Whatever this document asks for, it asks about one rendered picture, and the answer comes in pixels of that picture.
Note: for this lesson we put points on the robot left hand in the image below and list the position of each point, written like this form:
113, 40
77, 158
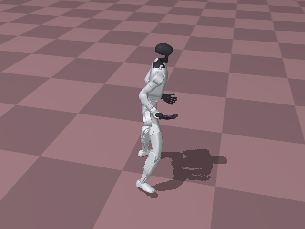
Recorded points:
167, 98

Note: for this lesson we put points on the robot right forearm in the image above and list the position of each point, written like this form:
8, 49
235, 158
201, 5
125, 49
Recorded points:
148, 104

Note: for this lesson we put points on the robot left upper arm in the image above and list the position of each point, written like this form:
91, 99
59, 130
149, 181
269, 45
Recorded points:
148, 75

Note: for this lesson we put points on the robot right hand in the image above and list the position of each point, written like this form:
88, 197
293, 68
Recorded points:
161, 116

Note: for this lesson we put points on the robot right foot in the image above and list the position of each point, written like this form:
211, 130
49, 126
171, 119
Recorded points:
145, 186

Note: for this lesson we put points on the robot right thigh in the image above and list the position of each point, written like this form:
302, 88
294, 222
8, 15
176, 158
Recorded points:
155, 133

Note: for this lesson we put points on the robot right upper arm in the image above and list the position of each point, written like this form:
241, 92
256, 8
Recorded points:
156, 81

